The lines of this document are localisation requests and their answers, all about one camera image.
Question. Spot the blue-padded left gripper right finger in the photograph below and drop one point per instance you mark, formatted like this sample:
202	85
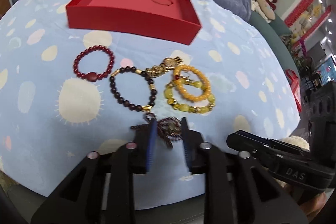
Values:
187	144

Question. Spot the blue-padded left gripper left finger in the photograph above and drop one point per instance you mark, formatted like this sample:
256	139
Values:
151	134

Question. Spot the red shallow jewelry box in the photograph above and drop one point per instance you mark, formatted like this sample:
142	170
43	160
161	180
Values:
176	23

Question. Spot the gold pixiu charm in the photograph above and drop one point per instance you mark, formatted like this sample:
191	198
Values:
167	64

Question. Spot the red gift bag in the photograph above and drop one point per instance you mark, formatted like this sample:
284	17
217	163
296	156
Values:
295	87

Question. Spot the light blue spotted cloth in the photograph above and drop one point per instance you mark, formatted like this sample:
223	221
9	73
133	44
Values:
50	119

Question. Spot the rose gold thin bangle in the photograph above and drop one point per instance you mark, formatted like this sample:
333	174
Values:
164	2

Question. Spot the teal sofa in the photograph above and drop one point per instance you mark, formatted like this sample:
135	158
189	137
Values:
273	33

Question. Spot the beige plush toy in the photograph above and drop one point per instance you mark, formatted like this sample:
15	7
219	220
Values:
263	8

